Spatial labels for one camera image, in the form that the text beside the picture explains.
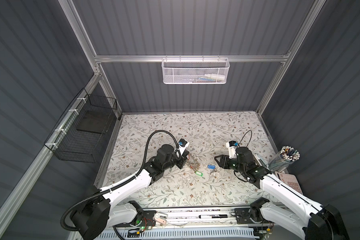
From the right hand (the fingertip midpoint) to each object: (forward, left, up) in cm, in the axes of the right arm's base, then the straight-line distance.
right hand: (219, 159), depth 82 cm
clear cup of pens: (-1, -34, +5) cm, 34 cm away
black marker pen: (-26, +5, -10) cm, 29 cm away
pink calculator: (-8, -42, -11) cm, 44 cm away
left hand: (+2, +17, +5) cm, 18 cm away
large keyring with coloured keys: (-1, +14, -4) cm, 15 cm away
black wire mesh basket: (+4, +71, +18) cm, 73 cm away
